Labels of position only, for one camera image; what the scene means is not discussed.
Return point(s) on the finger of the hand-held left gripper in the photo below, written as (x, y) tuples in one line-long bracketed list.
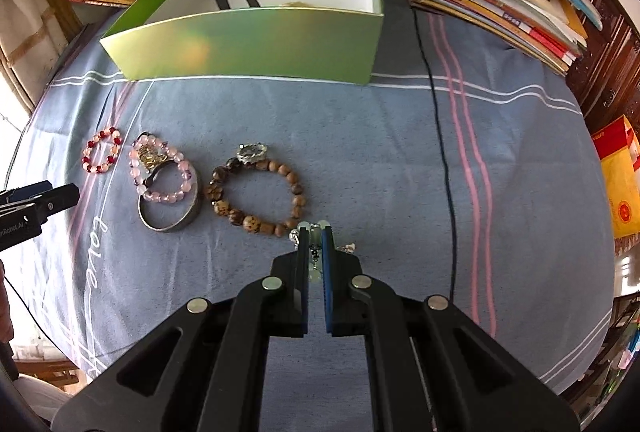
[(60, 198), (25, 193)]

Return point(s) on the blue striped cloth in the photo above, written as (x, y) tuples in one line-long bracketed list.
[(350, 137)]

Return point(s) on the green cardboard box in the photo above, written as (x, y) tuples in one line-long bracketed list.
[(250, 47)]

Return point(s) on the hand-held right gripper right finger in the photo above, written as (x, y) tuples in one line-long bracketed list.
[(327, 272)]

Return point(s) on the dark wooden cabinet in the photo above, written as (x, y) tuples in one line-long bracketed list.
[(610, 62)]

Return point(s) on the cream ornate trinket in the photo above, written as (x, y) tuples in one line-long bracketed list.
[(296, 4)]

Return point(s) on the yellow and red box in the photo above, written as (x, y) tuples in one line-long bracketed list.
[(620, 182)]

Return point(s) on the silver bangle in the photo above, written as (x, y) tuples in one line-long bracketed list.
[(172, 223)]

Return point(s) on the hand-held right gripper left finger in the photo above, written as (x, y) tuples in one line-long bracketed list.
[(302, 262)]

